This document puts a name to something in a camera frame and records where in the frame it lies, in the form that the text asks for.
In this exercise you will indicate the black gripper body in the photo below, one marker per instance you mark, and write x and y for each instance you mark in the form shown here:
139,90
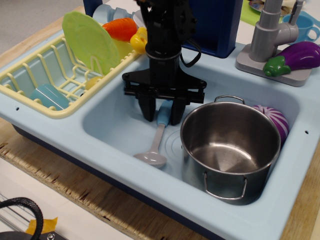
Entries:
164,79

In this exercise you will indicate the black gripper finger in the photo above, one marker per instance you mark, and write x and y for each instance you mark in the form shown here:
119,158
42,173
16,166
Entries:
148,106
177,111

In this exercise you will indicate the blue handled grey ladle spoon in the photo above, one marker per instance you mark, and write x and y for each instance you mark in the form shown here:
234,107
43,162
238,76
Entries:
152,156

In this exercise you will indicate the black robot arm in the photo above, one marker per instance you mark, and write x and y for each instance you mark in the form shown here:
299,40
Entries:
170,25

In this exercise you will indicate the stainless steel pot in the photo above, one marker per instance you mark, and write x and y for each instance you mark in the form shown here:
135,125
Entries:
228,149

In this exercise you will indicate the yellow toy pepper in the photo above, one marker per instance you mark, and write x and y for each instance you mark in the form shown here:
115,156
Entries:
139,40

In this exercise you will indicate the light blue toy sink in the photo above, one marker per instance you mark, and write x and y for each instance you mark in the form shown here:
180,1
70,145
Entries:
103,130

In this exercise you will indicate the yellow round toy in rack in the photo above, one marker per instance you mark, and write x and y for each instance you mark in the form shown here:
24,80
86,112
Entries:
91,82

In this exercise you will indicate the orange toy carrot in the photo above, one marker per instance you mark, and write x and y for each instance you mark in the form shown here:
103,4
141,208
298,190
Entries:
121,29

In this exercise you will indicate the grey white knob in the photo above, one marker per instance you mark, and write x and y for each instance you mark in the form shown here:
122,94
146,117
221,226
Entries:
138,19

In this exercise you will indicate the dark blue sink backboard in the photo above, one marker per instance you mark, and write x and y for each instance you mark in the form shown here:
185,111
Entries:
216,27

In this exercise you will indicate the light green plastic plate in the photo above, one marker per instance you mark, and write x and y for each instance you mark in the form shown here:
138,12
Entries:
90,42

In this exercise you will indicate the cream dish drying rack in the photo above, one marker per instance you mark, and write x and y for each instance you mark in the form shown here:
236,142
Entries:
50,85

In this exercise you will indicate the purple striped toy onion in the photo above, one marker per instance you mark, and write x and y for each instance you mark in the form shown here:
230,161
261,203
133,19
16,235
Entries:
277,118

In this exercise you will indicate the green mat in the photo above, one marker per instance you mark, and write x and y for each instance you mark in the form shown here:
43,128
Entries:
248,14

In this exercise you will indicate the grey toy faucet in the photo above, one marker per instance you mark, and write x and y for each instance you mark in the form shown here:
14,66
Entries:
268,34

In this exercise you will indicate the purple toy eggplant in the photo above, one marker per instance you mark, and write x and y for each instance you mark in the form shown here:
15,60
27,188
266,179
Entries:
299,56

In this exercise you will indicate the blue plastic mug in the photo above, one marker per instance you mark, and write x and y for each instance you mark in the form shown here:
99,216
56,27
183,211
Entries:
308,29

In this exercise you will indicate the yellow tape piece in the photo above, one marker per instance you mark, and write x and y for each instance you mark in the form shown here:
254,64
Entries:
49,225

